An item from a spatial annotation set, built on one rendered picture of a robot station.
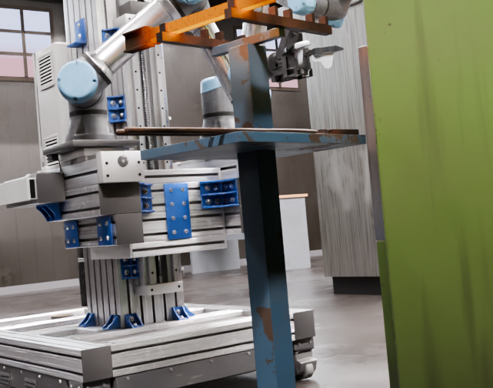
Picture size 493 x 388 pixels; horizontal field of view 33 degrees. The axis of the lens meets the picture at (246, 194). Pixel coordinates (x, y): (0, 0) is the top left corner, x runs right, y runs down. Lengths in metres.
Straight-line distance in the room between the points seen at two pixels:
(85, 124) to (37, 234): 7.05
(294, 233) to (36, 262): 2.91
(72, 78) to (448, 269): 1.31
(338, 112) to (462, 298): 4.13
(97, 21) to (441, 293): 1.69
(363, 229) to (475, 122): 3.99
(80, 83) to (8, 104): 7.20
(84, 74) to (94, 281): 0.81
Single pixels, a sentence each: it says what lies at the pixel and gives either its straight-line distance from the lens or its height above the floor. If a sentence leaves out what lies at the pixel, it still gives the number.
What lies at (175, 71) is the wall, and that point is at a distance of 10.67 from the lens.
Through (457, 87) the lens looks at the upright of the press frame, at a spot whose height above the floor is 0.74.
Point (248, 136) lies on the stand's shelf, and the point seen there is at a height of 0.70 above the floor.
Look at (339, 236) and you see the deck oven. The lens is 5.58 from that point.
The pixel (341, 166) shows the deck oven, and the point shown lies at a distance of 5.53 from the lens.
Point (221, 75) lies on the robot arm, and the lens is 2.55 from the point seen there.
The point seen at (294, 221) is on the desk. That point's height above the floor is 0.52.
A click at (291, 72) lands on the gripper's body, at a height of 0.94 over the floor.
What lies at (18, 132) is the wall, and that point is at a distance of 9.57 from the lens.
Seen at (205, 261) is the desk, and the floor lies 0.13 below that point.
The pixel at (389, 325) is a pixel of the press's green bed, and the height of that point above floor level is 0.28.
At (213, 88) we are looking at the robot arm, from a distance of 2.79.
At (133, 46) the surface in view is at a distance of 1.91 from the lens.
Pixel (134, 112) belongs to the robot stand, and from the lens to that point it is 2.73.
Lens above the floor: 0.53
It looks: 2 degrees up
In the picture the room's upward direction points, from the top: 5 degrees counter-clockwise
